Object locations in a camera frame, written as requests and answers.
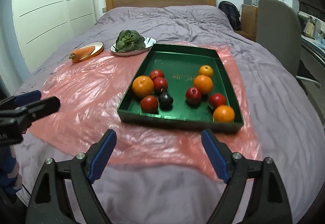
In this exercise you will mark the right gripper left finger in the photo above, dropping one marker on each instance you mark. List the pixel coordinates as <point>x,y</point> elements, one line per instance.
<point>99,154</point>

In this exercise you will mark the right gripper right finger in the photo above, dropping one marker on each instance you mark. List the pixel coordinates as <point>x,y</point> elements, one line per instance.
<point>219,155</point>

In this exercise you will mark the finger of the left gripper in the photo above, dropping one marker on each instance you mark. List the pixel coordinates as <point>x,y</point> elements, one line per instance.
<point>27,98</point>
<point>40,109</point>

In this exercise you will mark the small yellow orange back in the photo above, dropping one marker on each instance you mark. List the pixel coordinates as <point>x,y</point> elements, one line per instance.
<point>216,100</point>

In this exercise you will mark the big red apple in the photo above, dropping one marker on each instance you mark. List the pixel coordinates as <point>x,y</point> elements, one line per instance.
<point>193,96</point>

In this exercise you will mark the large textured orange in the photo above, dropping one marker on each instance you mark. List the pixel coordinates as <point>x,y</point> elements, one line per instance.
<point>203,83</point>

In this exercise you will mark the blue gloved left hand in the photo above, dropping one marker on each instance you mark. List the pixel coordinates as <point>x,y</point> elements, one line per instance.
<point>10,179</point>

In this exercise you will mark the pink plastic sheet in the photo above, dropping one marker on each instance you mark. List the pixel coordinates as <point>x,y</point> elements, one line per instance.
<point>90,93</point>

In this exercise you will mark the orange carrot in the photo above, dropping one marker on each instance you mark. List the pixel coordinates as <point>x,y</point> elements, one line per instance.
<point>81,53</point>

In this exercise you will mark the orange rimmed plate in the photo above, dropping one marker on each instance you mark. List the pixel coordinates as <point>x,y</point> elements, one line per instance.
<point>99,47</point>

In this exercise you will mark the green rectangular tray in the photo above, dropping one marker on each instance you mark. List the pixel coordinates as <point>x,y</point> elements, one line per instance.
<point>181,64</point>

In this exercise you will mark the white wardrobe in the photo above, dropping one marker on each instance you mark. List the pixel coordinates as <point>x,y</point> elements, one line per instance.
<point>41,26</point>

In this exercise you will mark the green leafy vegetable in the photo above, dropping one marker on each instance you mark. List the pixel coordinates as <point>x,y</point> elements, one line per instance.
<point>128,37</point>

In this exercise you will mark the white striped plate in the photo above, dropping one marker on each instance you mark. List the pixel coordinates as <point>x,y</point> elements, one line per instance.
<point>134,49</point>

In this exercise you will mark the grey chair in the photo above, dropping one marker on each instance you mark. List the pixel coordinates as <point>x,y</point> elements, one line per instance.
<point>279,31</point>

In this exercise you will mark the wooden nightstand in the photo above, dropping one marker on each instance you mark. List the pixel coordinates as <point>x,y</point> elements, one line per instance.
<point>248,20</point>

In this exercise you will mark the black backpack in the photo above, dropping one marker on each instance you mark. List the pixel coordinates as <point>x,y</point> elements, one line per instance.
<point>232,13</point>

